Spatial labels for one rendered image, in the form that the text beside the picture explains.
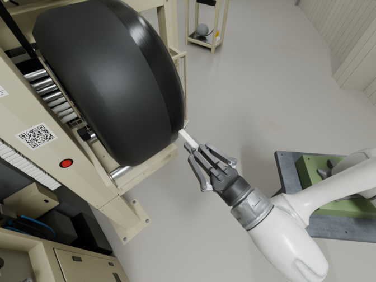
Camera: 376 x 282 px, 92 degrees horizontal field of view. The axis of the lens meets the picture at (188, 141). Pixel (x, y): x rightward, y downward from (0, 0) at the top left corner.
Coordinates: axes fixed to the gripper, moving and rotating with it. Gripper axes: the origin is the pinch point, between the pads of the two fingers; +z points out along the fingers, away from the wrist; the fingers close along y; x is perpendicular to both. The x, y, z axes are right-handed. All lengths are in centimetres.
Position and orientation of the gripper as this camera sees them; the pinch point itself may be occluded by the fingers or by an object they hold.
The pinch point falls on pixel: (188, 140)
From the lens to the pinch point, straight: 51.8
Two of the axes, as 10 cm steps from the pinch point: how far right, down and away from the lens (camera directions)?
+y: -7.6, 5.2, -4.0
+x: -1.0, 5.1, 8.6
